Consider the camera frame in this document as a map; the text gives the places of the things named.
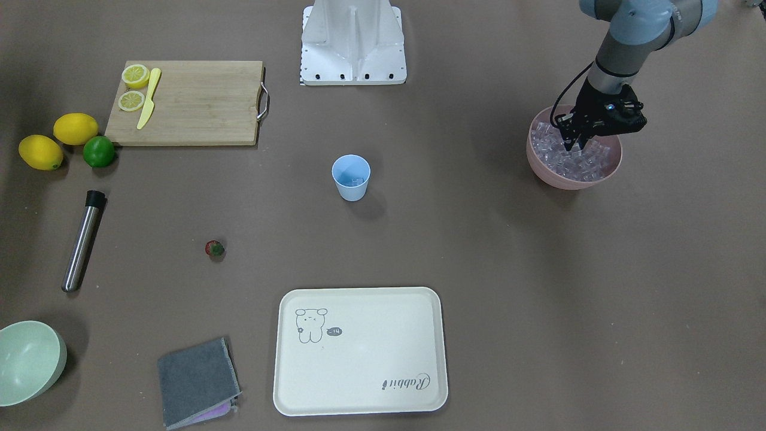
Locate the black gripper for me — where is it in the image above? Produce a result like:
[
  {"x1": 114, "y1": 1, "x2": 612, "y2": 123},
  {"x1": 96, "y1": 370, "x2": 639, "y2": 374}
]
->
[{"x1": 563, "y1": 81, "x2": 648, "y2": 152}]

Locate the pile of clear ice cubes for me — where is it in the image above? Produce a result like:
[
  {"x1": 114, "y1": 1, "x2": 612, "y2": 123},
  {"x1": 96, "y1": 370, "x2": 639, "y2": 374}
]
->
[{"x1": 530, "y1": 122, "x2": 610, "y2": 182}]

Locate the light blue plastic cup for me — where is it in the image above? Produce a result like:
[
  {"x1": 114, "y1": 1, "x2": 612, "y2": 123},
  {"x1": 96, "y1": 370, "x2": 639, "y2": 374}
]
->
[{"x1": 331, "y1": 154, "x2": 371, "y2": 202}]

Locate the red strawberry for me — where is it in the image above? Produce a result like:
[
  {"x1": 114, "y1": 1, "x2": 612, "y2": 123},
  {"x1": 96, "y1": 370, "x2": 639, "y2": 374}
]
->
[{"x1": 203, "y1": 240, "x2": 225, "y2": 257}]

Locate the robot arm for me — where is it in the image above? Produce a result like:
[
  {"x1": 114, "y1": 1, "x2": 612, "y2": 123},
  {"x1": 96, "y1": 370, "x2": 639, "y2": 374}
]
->
[{"x1": 551, "y1": 1, "x2": 719, "y2": 151}]

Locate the pink bowl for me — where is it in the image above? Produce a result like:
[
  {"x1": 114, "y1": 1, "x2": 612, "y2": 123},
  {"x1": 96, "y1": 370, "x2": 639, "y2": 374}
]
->
[{"x1": 526, "y1": 104, "x2": 623, "y2": 190}]

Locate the cream rabbit tray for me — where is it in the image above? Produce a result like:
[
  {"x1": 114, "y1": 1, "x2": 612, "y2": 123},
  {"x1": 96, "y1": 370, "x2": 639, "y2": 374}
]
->
[{"x1": 272, "y1": 287, "x2": 449, "y2": 417}]

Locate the wooden cutting board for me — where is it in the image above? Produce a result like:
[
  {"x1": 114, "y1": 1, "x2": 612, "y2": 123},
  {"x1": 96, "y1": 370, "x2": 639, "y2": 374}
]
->
[{"x1": 104, "y1": 60, "x2": 270, "y2": 147}]

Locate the lemon slice upper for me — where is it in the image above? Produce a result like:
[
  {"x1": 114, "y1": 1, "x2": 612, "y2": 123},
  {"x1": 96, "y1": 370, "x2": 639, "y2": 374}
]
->
[{"x1": 121, "y1": 63, "x2": 150, "y2": 90}]

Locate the lemon slice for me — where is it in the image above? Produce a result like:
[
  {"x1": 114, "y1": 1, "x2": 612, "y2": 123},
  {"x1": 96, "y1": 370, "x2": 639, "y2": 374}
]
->
[
  {"x1": 117, "y1": 90, "x2": 145, "y2": 112},
  {"x1": 121, "y1": 63, "x2": 150, "y2": 90}
]

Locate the lemon slice lower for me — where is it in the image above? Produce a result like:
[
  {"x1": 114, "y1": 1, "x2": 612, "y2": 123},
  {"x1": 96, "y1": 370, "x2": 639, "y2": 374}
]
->
[{"x1": 117, "y1": 90, "x2": 145, "y2": 112}]

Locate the grey folded cloth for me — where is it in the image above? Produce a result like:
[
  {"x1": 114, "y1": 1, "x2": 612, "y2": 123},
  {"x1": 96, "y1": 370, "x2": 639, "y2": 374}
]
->
[{"x1": 157, "y1": 336, "x2": 242, "y2": 430}]

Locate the green lime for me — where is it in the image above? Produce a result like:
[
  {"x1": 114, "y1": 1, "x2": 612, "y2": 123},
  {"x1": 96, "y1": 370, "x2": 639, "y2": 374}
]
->
[{"x1": 83, "y1": 136, "x2": 117, "y2": 168}]

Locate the steel muddler black tip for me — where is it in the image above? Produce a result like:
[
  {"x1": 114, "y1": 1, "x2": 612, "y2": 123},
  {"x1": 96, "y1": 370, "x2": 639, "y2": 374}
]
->
[{"x1": 61, "y1": 189, "x2": 107, "y2": 293}]

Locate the yellow lemon near lime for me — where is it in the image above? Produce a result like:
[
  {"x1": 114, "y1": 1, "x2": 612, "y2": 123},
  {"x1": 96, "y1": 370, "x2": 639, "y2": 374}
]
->
[{"x1": 54, "y1": 113, "x2": 99, "y2": 145}]

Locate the yellow lemon far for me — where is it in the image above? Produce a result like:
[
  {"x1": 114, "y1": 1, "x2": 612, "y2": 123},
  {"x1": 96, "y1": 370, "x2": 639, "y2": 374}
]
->
[{"x1": 17, "y1": 134, "x2": 65, "y2": 170}]

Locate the mint green bowl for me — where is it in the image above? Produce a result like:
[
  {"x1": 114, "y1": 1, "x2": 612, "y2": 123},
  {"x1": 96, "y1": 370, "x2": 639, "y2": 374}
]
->
[{"x1": 1, "y1": 321, "x2": 68, "y2": 407}]

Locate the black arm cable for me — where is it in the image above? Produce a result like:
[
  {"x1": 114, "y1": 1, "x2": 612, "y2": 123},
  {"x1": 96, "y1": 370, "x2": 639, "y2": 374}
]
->
[{"x1": 549, "y1": 61, "x2": 594, "y2": 129}]

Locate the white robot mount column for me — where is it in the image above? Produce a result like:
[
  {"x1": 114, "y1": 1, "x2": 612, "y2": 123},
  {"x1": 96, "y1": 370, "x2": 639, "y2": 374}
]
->
[{"x1": 299, "y1": 1, "x2": 408, "y2": 86}]

